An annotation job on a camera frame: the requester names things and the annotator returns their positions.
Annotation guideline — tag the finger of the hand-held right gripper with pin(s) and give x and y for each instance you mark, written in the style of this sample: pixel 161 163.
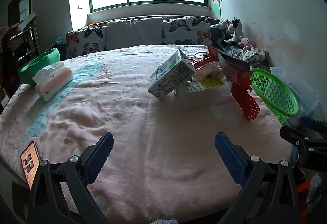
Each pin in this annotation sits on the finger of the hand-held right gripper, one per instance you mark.
pixel 311 123
pixel 293 135

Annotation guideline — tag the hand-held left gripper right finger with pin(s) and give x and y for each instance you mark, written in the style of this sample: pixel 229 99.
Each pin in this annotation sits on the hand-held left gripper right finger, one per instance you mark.
pixel 230 155

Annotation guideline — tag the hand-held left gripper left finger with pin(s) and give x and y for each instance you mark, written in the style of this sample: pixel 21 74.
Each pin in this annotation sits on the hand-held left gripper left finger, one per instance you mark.
pixel 98 155

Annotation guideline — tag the green plastic basket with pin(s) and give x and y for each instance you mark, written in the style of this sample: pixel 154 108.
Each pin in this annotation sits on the green plastic basket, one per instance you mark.
pixel 276 91

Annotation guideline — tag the clear plastic storage box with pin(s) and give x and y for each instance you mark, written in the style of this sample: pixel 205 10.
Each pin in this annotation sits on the clear plastic storage box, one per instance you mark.
pixel 304 96

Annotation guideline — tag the pink blanket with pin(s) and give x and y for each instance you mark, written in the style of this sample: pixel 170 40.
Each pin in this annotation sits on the pink blanket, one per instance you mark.
pixel 132 137

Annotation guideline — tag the red plastic basket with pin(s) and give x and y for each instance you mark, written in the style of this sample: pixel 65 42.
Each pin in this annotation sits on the red plastic basket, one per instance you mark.
pixel 245 96

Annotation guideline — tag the orange plastic object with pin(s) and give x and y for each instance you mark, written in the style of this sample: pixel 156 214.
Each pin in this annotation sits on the orange plastic object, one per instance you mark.
pixel 303 196

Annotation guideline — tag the smartphone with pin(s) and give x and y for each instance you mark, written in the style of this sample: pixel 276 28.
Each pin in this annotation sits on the smartphone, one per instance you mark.
pixel 30 165

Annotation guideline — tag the clear container with yellow label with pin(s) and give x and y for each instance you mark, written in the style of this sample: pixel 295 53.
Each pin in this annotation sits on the clear container with yellow label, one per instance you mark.
pixel 204 84

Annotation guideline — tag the pink white tissue pack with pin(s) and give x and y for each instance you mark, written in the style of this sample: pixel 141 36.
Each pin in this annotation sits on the pink white tissue pack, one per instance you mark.
pixel 55 82

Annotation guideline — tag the patterned beige cloth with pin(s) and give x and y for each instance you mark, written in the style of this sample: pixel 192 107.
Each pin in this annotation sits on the patterned beige cloth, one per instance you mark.
pixel 255 54

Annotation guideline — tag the dark flat box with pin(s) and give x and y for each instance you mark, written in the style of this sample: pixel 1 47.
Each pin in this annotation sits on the dark flat box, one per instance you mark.
pixel 236 61

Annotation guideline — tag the red white snack wrapper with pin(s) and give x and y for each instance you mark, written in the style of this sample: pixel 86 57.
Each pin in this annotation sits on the red white snack wrapper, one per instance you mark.
pixel 204 60

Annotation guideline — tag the white green milk carton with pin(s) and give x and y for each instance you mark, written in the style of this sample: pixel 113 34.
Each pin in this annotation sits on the white green milk carton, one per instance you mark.
pixel 171 73

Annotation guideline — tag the grey patterned bench pad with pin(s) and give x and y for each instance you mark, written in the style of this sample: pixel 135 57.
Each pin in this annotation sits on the grey patterned bench pad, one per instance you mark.
pixel 230 49

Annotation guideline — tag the pink plush toy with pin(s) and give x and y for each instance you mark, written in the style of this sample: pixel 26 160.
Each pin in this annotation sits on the pink plush toy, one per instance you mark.
pixel 244 41

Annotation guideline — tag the green plastic basin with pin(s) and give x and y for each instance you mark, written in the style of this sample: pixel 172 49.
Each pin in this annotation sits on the green plastic basin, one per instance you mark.
pixel 33 68

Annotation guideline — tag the butterfly print cushion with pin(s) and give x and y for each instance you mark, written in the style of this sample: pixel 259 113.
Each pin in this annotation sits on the butterfly print cushion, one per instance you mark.
pixel 85 42
pixel 186 31

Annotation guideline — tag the grey cushion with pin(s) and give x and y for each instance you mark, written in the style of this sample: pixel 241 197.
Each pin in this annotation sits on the grey cushion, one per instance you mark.
pixel 134 33

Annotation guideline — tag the orange plush toy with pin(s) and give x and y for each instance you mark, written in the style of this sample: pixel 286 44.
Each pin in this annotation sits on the orange plush toy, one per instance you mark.
pixel 93 25

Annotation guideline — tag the grey white plush toy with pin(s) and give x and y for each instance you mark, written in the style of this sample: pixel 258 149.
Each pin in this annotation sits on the grey white plush toy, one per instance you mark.
pixel 221 24

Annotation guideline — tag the wooden rack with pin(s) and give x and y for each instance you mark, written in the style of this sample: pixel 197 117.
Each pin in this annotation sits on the wooden rack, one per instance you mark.
pixel 25 42

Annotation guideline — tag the dark framed mirror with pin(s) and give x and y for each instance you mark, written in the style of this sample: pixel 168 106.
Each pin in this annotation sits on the dark framed mirror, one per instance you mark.
pixel 20 4

